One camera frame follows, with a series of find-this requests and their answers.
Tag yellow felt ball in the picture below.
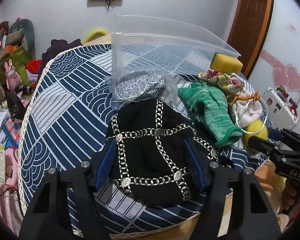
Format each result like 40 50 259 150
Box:
243 120 268 150

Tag black bag with silver chains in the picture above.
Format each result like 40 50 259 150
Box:
106 98 213 207

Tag person's right hand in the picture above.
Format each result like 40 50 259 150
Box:
282 178 300 211

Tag white suitcase with stickers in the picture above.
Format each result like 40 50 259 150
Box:
262 87 299 130

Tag floral fabric scrunchie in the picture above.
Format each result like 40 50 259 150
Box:
198 69 244 94

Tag green knitted glove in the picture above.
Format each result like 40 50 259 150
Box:
178 81 242 148

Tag blue white patterned cloth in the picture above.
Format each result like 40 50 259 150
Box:
18 43 271 238

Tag yellow sponge block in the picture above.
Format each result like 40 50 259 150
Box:
210 53 243 74

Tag brown wooden door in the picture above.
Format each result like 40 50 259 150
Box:
227 0 274 77

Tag pink rabbit plush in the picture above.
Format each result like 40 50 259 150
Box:
4 59 21 91

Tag grey knitted cloth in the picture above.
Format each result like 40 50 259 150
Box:
112 69 166 103

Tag clear plastic storage box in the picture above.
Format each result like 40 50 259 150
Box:
108 15 240 112

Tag green cardboard box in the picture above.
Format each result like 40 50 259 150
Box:
0 47 30 84

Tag dark purple clothing pile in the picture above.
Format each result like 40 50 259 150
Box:
41 39 82 69

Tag grey plush toy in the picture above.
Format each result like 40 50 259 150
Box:
6 19 35 52

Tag yellow curved chair back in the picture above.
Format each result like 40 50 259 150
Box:
82 28 110 43

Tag white drawstring pouch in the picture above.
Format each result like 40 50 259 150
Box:
226 88 263 128

